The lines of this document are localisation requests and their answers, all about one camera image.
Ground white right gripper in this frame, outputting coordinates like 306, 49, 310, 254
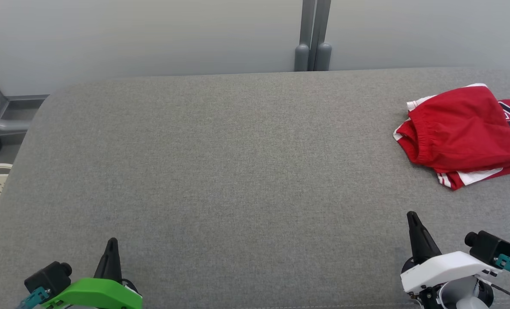
401, 211, 502, 309

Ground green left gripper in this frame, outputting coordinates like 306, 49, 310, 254
40, 238, 143, 309

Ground red white numbered jersey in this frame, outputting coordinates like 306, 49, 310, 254
437, 99, 510, 191

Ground red shorts white stripe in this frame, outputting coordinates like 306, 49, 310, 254
393, 84, 510, 175

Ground grey metal partition post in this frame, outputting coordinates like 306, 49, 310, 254
294, 0, 332, 72

